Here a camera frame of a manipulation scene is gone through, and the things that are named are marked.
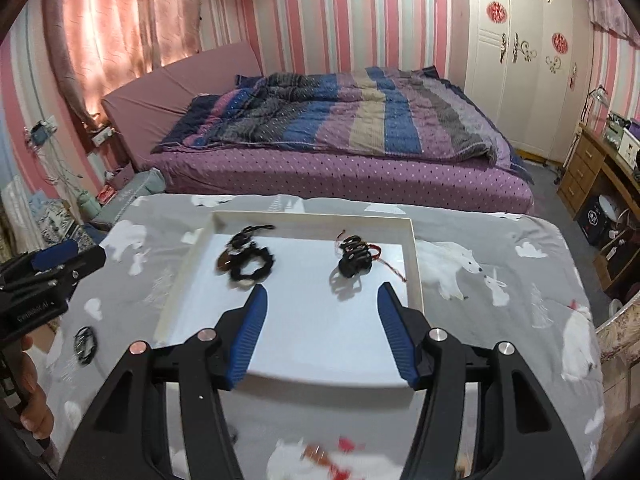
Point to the grey storage box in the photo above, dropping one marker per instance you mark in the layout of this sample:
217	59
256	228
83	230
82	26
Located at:
127	195

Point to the black hair claw clip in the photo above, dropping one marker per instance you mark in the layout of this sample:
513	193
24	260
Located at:
352	260

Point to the striped blue purple quilt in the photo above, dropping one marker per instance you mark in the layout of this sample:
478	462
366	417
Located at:
340	110

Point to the purple dotted bed sheet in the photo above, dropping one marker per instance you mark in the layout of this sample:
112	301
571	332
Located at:
350	182

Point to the white box on desk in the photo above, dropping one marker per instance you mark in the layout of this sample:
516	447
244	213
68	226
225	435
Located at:
625	142

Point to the white power strip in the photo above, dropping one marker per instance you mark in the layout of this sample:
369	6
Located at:
102	136

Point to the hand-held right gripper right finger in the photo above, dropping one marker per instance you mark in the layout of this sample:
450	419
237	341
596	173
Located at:
397	335

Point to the pink bed headboard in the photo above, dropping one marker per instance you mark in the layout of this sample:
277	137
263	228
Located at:
165	85

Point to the short pink curtain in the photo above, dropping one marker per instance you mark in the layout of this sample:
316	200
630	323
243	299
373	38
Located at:
617	10

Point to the grey animal print blanket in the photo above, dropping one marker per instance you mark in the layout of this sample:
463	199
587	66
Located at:
500	320

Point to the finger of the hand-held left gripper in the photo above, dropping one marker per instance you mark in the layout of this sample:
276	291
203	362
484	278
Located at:
85	265
52	255

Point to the floral cloth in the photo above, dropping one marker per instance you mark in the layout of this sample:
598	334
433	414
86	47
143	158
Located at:
620	332

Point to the person's left hand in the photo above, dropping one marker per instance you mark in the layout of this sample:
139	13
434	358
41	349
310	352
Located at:
37	405

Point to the wooden desk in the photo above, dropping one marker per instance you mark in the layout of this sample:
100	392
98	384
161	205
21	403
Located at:
585	170

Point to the desk lamp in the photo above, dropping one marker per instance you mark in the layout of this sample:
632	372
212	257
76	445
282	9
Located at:
595	100

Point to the white shallow cardboard box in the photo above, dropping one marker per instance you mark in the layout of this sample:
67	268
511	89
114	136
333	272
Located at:
310	320

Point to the wall socket with chargers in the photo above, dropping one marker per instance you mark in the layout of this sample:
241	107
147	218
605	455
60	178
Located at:
42	130

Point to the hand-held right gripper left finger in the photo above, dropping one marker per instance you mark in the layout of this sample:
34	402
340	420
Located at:
247	335

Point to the white wardrobe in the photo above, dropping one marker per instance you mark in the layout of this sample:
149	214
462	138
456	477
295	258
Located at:
525	70

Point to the amber pendant red knot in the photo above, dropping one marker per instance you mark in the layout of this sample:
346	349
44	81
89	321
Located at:
317	454

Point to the long pink curtain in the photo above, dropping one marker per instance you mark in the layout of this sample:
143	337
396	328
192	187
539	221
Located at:
115	25

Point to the black round box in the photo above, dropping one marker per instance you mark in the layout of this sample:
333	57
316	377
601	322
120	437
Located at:
595	220

